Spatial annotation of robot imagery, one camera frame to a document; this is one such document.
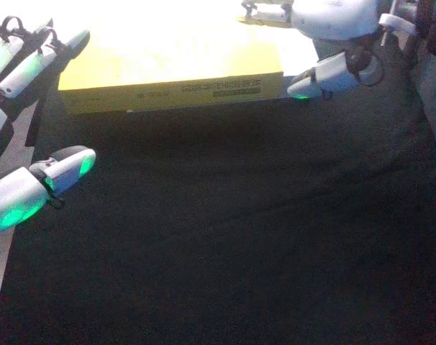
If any white book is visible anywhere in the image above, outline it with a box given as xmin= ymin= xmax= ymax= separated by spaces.
xmin=126 ymin=34 xmax=319 ymax=113

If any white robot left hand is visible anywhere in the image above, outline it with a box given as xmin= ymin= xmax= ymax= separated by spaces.
xmin=0 ymin=12 xmax=96 ymax=238

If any dark brown pole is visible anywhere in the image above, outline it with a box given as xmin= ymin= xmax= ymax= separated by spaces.
xmin=404 ymin=0 xmax=433 ymax=71

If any yellow book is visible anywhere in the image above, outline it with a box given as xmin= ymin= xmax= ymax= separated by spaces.
xmin=58 ymin=24 xmax=284 ymax=116

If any black table cloth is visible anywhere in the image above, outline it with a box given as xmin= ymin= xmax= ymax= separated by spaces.
xmin=0 ymin=68 xmax=436 ymax=345

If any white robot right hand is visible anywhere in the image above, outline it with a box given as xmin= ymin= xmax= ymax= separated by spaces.
xmin=239 ymin=0 xmax=384 ymax=102

